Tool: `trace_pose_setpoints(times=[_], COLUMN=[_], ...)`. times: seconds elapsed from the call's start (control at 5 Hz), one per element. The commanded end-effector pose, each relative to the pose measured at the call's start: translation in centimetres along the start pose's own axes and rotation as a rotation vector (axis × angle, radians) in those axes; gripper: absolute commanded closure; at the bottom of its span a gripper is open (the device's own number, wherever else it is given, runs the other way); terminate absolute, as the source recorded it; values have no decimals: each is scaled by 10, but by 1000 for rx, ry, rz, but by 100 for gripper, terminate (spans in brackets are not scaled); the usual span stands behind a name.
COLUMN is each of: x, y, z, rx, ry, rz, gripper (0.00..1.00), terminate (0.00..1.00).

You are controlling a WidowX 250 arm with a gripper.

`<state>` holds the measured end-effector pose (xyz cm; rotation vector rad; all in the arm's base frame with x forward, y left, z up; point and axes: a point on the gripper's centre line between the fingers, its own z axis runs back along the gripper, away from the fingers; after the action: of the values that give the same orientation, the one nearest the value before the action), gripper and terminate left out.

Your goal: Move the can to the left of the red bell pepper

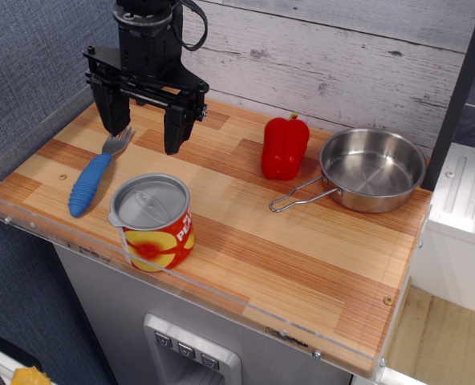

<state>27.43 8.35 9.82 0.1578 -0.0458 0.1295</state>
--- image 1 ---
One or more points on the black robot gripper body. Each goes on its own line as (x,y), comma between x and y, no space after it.
(147,63)

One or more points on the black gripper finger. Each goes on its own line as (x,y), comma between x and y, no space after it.
(113,107)
(179,119)

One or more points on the red yellow tin can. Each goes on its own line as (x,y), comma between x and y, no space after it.
(152,213)

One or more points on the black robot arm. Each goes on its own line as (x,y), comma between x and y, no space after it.
(141,8)

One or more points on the red bell pepper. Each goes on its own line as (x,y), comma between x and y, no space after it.
(284,145)

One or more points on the grey toy fridge cabinet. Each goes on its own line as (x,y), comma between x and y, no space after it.
(116,301)

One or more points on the small steel frying pan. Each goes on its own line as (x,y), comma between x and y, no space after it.
(366,170)

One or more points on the silver dispenser button panel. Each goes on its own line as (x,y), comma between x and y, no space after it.
(189,353)

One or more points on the yellow black object corner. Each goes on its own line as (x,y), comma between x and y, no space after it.
(19,367)

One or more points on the white toy sink unit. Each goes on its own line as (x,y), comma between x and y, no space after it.
(444,261)

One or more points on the clear acrylic table guard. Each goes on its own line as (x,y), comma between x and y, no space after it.
(318,273)

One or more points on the blue handled metal fork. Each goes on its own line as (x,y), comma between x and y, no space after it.
(86,186)

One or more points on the dark grey vertical post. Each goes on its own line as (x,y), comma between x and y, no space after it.
(452,117)

